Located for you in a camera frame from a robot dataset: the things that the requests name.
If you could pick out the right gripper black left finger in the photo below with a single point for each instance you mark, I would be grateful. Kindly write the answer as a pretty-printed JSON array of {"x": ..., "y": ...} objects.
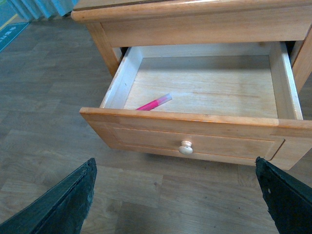
[{"x": 62, "y": 209}]

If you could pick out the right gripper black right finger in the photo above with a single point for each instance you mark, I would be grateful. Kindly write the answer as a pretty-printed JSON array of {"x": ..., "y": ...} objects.
[{"x": 289, "y": 200}]

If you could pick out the wooden drawer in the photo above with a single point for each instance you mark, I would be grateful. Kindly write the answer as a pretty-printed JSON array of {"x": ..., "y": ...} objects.
[{"x": 231, "y": 103}]

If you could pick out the pink marker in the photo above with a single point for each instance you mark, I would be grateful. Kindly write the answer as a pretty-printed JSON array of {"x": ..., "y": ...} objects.
[{"x": 155, "y": 103}]

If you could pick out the green floor mat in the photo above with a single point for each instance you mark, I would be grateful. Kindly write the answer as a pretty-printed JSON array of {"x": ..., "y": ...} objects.
[{"x": 10, "y": 32}]

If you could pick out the wooden nightstand cabinet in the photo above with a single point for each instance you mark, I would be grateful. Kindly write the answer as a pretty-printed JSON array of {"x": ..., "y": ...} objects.
[{"x": 114, "y": 24}]

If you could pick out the light blue curtain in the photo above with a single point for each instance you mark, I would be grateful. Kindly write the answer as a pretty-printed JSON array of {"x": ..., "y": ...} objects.
[{"x": 35, "y": 9}]

